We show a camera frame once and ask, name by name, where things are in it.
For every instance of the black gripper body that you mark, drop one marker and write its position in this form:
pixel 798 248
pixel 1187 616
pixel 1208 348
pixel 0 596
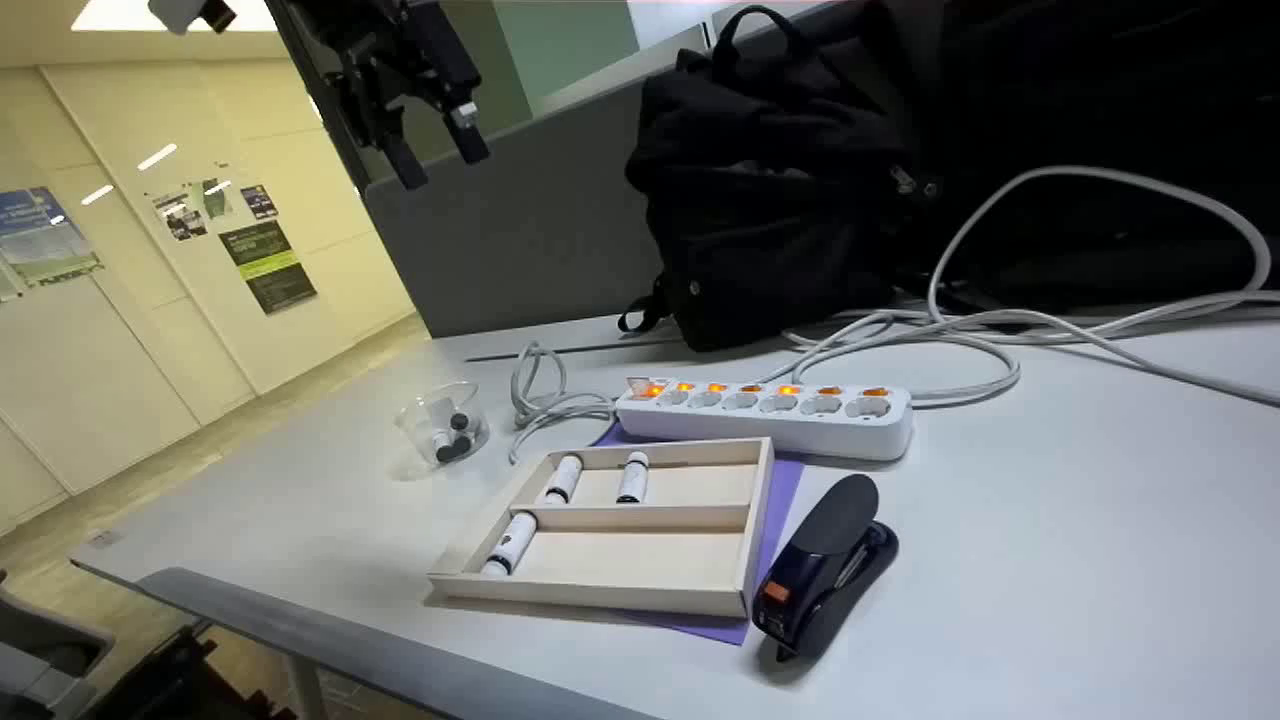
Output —
pixel 410 48

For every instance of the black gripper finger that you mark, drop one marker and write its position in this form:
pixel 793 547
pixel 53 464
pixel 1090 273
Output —
pixel 401 157
pixel 464 135

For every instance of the small white bottle black cap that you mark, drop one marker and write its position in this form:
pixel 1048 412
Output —
pixel 453 448

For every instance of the clear plastic cup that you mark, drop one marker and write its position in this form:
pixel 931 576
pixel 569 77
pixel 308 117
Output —
pixel 425 426

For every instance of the white bottle top left compartment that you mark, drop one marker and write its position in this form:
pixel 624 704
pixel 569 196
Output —
pixel 565 476

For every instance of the white bottle compartment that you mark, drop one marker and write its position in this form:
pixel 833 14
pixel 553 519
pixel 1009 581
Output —
pixel 565 476
pixel 511 548
pixel 634 476

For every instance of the white bottle top middle compartment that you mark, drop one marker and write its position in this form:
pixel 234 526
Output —
pixel 634 476

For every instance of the white bottle bottom compartment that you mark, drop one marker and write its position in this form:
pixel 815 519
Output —
pixel 511 548

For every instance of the wooden compartment box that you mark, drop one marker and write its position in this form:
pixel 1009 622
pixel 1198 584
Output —
pixel 685 548

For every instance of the grey desk partition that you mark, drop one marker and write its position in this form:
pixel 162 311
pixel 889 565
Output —
pixel 543 228

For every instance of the black backpack left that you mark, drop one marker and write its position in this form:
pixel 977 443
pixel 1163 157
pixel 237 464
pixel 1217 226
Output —
pixel 774 178

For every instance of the black backpack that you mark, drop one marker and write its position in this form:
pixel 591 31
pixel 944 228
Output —
pixel 774 178
pixel 1094 155

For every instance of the white power strip orange switches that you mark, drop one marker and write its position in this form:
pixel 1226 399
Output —
pixel 843 421

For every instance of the purple paper sheet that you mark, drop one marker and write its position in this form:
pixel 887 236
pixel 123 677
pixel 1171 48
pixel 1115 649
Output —
pixel 780 490

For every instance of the black backpack right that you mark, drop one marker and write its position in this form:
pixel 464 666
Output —
pixel 1094 155

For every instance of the black stapler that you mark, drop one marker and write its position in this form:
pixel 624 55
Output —
pixel 823 574

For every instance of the green black wall poster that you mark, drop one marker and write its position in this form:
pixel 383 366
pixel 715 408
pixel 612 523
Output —
pixel 268 264

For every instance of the blue wall poster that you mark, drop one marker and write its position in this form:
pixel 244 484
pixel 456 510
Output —
pixel 40 242

